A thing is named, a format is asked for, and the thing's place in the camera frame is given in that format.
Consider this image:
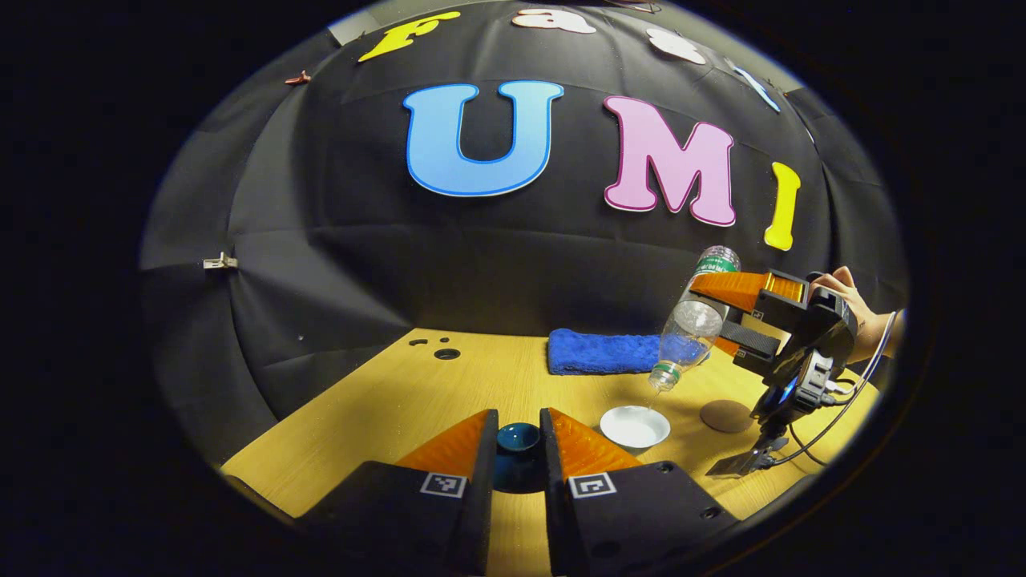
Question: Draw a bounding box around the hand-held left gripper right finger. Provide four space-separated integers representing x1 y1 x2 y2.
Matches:
539 407 740 577

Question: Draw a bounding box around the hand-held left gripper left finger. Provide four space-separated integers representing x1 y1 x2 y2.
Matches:
295 409 500 577

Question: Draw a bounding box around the clear plastic water bottle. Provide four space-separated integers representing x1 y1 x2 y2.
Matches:
647 245 741 394

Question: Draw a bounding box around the round brown coaster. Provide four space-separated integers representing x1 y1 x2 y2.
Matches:
699 399 755 434

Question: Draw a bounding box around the dark blue teacup lid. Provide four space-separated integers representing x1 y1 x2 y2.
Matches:
491 422 547 494

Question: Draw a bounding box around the blue towel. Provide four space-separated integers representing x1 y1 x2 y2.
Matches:
547 328 668 377

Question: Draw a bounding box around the black backdrop cloth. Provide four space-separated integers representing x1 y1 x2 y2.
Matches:
138 0 911 467

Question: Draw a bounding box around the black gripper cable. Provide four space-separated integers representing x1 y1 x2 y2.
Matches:
769 311 899 470

